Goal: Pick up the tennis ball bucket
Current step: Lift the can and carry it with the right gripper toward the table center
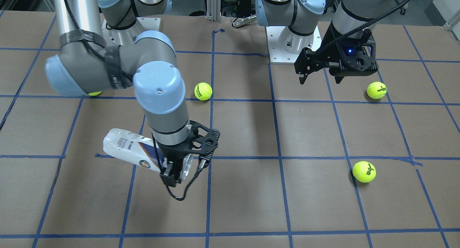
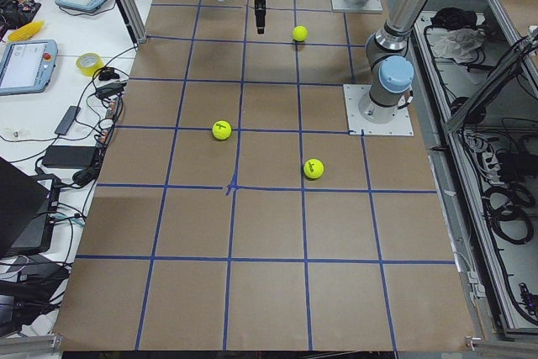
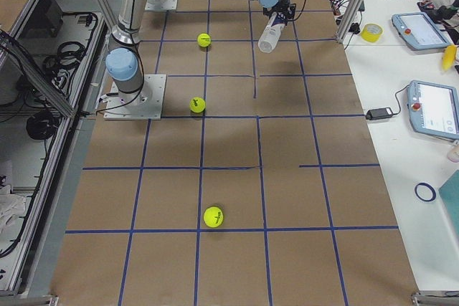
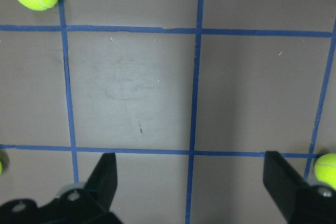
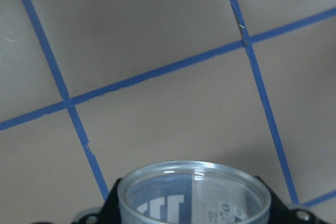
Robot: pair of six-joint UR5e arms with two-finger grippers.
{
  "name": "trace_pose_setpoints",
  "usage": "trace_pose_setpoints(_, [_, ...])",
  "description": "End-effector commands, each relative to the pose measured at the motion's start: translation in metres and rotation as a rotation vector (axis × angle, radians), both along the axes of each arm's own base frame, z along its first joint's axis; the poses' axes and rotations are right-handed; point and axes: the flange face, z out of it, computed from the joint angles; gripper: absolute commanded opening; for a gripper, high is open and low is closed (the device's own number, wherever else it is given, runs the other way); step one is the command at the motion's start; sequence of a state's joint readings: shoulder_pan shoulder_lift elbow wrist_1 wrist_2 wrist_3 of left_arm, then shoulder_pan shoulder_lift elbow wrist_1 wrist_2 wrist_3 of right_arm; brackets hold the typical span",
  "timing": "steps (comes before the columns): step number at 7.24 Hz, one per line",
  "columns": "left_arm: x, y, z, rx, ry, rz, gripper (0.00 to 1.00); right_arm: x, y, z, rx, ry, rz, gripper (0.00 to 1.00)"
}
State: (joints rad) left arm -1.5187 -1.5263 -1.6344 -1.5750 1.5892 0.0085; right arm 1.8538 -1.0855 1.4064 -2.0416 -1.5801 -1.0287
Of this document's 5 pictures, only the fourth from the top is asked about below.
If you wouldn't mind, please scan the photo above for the tennis ball near left gripper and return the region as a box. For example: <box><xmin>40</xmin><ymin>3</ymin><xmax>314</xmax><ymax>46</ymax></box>
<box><xmin>314</xmin><ymin>154</ymin><xmax>335</xmax><ymax>189</ymax></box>

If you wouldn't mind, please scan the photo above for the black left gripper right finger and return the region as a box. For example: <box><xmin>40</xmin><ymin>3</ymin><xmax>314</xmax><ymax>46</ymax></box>
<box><xmin>263</xmin><ymin>151</ymin><xmax>335</xmax><ymax>223</ymax></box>

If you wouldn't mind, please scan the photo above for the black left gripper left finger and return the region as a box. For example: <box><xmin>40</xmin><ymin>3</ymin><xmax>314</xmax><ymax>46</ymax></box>
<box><xmin>54</xmin><ymin>153</ymin><xmax>117</xmax><ymax>223</ymax></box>

